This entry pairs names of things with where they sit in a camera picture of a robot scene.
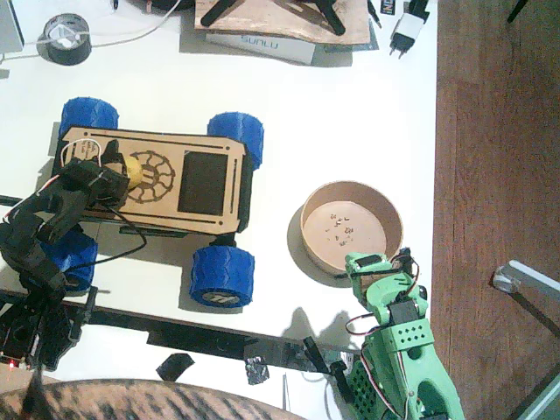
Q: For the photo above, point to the yellow lemon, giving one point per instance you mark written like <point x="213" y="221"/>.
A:
<point x="135" y="172"/>

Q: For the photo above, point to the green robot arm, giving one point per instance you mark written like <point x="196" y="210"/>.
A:
<point x="420" y="363"/>

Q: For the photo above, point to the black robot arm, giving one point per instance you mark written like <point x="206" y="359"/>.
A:
<point x="30" y="245"/>

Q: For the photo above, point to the round wooden bowl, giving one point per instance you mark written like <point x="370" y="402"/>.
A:
<point x="345" y="232"/>

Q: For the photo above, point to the blue rover wheel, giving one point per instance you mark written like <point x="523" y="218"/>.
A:
<point x="79" y="258"/>
<point x="89" y="114"/>
<point x="240" y="131"/>
<point x="223" y="275"/>

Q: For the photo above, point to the wooden rover chassis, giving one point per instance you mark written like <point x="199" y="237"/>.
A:
<point x="166" y="205"/>

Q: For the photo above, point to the thin black rod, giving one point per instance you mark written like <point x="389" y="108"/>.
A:
<point x="9" y="200"/>

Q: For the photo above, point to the grey metal leg with castor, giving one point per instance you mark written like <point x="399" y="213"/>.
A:
<point x="525" y="275"/>

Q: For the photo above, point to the crumpled dark tape piece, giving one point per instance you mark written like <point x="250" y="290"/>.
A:
<point x="257" y="371"/>

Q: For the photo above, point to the grey box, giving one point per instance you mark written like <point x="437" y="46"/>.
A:
<point x="9" y="26"/>

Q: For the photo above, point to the black tripod leg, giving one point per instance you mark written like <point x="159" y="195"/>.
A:
<point x="332" y="19"/>
<point x="216" y="13"/>

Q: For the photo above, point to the white SUNLU box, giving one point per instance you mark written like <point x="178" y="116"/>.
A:
<point x="262" y="46"/>

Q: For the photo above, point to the black tape piece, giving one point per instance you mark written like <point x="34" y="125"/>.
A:
<point x="175" y="366"/>

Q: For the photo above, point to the brown wooden board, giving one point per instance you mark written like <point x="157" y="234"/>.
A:
<point x="280" y="22"/>

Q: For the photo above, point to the brown striped fabric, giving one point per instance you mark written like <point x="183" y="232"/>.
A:
<point x="131" y="400"/>

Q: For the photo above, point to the white and black power adapter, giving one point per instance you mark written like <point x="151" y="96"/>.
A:
<point x="409" y="28"/>

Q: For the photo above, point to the black pen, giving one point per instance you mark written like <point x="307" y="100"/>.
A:
<point x="374" y="13"/>

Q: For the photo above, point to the black printed label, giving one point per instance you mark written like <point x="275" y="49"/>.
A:
<point x="387" y="6"/>

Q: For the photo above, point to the dark camera module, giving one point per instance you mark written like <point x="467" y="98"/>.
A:
<point x="404" y="260"/>

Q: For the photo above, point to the grey duct tape roll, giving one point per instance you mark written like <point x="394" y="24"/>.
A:
<point x="65" y="52"/>

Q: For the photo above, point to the long black rail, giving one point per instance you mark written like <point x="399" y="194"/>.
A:
<point x="197" y="334"/>

